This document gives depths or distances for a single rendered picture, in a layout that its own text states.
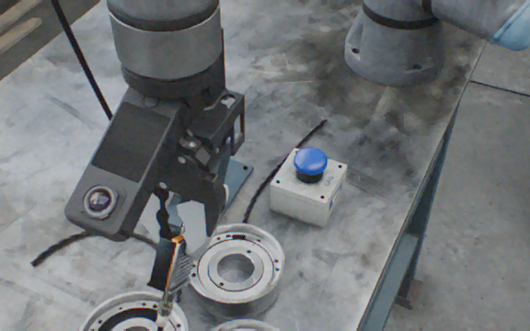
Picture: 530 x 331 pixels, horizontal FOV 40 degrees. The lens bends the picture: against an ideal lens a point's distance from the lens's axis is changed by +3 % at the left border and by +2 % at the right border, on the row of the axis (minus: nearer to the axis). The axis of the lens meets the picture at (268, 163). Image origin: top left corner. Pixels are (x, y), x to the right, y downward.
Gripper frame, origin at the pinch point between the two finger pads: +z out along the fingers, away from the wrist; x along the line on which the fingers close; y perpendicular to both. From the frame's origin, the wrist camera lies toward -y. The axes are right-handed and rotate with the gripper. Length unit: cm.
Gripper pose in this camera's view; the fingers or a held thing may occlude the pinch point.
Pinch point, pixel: (177, 247)
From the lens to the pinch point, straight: 64.7
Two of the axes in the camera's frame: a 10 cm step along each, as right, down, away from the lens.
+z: -0.1, 7.1, 7.0
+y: 4.1, -6.4, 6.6
